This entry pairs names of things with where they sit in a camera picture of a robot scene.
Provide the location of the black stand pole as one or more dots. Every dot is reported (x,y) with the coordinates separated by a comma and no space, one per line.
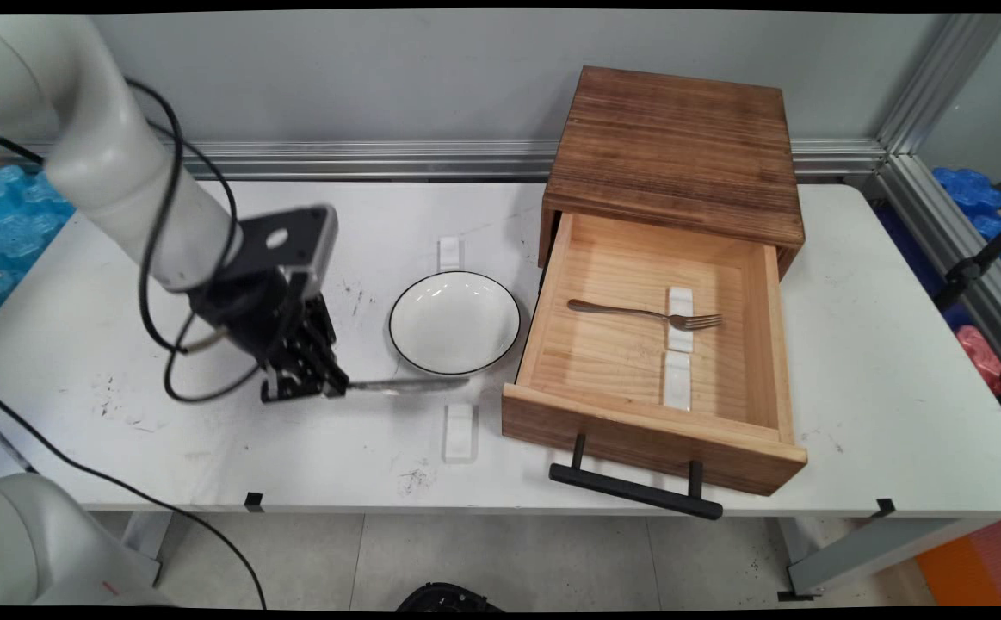
(982,258)

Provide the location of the blue bubble wrap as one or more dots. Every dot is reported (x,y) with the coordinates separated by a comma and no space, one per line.
(978,202)
(9,232)

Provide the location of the black tape piece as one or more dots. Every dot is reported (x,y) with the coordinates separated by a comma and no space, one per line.
(886,507)
(254,501)

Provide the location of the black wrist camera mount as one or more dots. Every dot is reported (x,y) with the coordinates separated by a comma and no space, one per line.
(302,237)

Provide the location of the black round object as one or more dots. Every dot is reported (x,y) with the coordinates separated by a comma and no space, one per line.
(448,598)

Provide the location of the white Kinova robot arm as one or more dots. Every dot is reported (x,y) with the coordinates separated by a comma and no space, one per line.
(95,129)

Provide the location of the dark wooden drawer cabinet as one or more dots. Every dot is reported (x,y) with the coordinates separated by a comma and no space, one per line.
(681,146)

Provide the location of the silver fork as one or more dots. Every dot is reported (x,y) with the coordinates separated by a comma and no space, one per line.
(629,311)

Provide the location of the horizontal aluminium frame rail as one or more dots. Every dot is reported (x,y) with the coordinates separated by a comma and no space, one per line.
(431,159)

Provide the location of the white plate black rim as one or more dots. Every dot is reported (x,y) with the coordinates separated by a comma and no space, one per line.
(454,323)

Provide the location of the slanted aluminium frame post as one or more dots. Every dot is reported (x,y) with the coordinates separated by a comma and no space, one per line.
(939,82)

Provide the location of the grey table leg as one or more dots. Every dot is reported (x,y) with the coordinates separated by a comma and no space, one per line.
(149,542)
(879,551)

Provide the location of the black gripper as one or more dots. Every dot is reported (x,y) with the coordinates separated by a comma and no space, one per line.
(250,310)

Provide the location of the pink plastic bag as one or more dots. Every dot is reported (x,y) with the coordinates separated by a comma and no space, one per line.
(982,357)

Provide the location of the orange box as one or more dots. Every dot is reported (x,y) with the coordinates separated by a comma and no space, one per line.
(978,564)

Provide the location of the aluminium frame side rail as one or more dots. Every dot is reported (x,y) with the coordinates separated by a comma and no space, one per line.
(948,224)

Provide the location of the light wooden drawer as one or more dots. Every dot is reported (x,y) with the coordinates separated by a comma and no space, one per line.
(612,362)

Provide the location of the silver table knife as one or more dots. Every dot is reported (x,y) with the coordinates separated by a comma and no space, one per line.
(405,385)

